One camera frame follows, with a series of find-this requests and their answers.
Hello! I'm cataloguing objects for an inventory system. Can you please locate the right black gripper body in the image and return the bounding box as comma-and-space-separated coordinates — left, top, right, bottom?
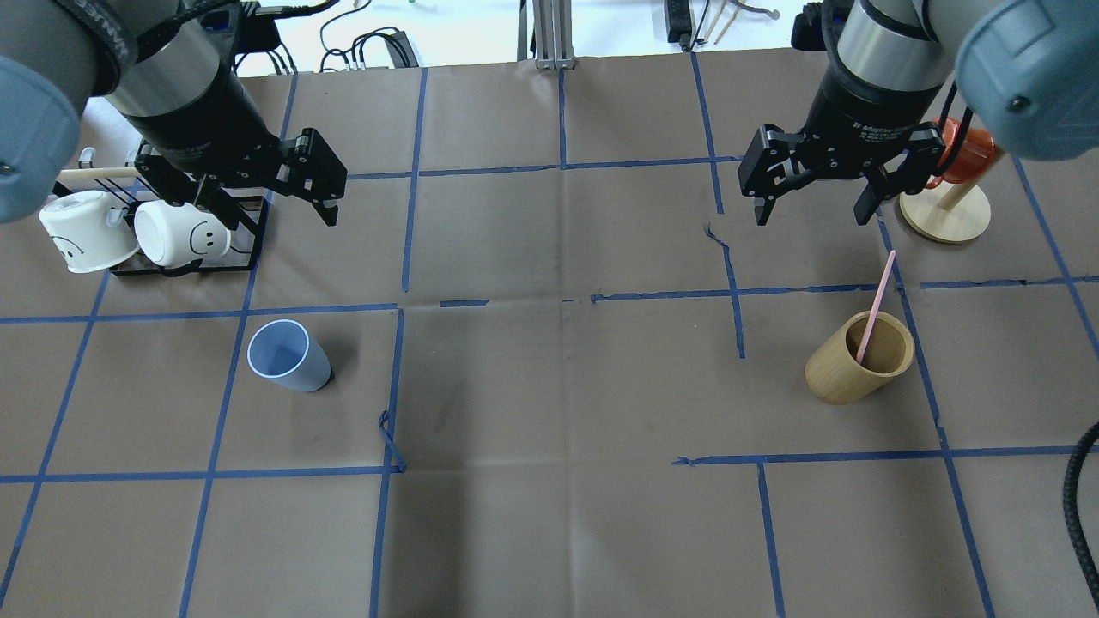
739, 123, 946, 208

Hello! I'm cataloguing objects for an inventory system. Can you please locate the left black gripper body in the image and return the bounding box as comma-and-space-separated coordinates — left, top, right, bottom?
135, 128, 347, 208

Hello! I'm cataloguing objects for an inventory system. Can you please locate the light blue plastic cup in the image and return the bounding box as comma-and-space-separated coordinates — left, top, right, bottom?
246, 319, 333, 391

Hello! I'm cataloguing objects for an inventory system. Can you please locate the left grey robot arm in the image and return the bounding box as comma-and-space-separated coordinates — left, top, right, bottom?
1, 1, 347, 230

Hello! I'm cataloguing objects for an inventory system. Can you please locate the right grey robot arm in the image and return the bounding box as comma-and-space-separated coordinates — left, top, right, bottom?
739, 1, 1098, 227

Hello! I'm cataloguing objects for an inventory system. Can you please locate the orange cup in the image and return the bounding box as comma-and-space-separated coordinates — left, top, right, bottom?
924, 117, 1000, 191

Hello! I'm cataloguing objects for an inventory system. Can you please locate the bamboo chopstick holder cup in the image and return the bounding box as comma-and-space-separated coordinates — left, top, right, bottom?
804, 312, 915, 404

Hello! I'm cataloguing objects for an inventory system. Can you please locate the white smiley mug inner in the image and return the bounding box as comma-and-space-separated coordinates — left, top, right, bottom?
134, 200, 232, 269

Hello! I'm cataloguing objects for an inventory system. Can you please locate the white smiley mug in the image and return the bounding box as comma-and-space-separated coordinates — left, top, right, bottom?
134, 200, 232, 269
38, 191, 140, 274

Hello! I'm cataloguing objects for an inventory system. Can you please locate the wooden mug tree stand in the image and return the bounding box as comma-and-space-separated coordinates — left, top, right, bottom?
899, 134, 1004, 244

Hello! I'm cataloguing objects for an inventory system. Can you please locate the white smiley mug outer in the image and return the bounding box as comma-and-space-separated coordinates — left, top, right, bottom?
38, 191, 140, 274

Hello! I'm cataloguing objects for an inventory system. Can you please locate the black power strip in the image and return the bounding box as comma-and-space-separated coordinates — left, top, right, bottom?
663, 0, 695, 49

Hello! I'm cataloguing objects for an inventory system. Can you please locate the black wire mug rack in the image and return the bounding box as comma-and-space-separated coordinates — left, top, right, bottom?
43, 146, 270, 278

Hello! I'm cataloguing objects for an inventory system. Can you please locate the aluminium frame post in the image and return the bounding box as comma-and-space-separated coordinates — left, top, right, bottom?
517, 1, 576, 71

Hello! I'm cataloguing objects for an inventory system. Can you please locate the black braided cable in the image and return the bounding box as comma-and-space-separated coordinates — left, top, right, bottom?
1063, 423, 1099, 618

